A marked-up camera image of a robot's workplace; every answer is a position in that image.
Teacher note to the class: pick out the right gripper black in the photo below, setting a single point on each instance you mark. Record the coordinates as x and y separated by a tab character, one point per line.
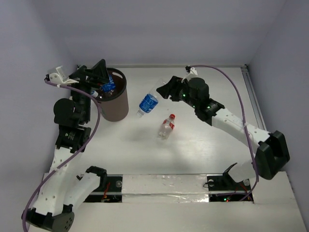
172	87

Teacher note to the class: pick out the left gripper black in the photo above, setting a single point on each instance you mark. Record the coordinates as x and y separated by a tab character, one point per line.
85	73

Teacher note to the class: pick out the blue label bottle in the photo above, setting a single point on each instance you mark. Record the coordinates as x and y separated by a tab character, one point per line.
110	86
151	99

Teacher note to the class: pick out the red cap clear bottle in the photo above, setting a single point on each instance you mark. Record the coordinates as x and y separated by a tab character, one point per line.
166	127

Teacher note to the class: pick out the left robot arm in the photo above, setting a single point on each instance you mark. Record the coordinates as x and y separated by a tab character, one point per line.
53	204

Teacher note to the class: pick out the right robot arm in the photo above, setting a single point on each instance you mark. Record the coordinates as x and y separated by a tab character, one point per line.
270	151

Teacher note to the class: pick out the brown round waste bin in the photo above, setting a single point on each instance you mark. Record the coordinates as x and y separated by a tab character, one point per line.
114	104

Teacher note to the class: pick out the white foam strip with tape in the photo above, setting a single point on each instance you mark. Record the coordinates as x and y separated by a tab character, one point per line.
164	188

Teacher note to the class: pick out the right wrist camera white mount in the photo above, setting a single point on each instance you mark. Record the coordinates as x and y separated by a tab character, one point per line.
191	73

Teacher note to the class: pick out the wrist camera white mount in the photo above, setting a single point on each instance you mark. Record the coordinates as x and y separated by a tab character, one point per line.
57	76
191	73

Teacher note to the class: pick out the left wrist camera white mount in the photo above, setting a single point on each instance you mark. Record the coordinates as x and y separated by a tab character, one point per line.
57	76

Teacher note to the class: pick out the aluminium rail right edge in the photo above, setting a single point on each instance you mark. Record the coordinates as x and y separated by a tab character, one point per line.
254	102

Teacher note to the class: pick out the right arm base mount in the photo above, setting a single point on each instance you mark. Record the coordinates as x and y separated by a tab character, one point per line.
223	188

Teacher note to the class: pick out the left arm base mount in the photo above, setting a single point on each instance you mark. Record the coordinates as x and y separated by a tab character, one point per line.
110	193

